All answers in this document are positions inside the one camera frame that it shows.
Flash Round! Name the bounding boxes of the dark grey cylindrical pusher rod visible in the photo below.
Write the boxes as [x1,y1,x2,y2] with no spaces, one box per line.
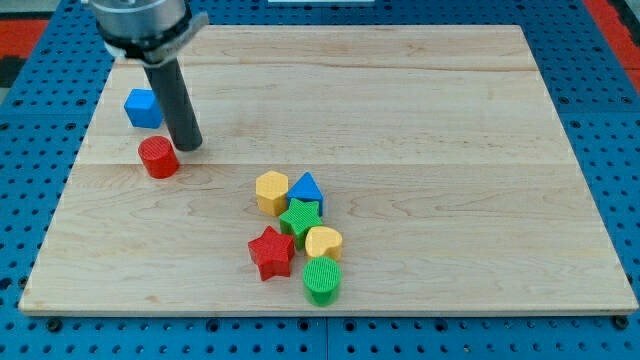
[144,59,203,152]

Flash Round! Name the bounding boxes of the blue triangle block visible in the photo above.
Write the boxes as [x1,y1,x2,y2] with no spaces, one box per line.
[286,172,324,217]

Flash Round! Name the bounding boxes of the blue cube block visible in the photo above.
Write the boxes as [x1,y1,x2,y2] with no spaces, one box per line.
[124,88,163,129]

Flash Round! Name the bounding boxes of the red cylinder block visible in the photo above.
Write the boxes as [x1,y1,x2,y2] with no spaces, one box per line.
[138,136,179,179]

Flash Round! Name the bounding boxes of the yellow hexagon block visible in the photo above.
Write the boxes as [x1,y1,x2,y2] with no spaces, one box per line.
[255,171,289,216]

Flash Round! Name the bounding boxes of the green star block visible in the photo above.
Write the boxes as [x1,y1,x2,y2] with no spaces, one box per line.
[279,198,323,250]

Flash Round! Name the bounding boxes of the red star block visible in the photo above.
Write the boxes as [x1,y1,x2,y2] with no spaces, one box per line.
[247,226,295,281]

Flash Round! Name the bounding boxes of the yellow heart block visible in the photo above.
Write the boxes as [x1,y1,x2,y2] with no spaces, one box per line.
[305,226,343,262]

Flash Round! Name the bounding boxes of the green cylinder block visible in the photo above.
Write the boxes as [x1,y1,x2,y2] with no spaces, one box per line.
[302,257,342,307]

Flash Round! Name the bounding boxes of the light wooden board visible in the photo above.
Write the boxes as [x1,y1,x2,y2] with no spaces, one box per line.
[19,26,638,317]

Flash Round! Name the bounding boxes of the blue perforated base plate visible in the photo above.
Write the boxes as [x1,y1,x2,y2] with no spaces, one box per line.
[1,0,639,359]

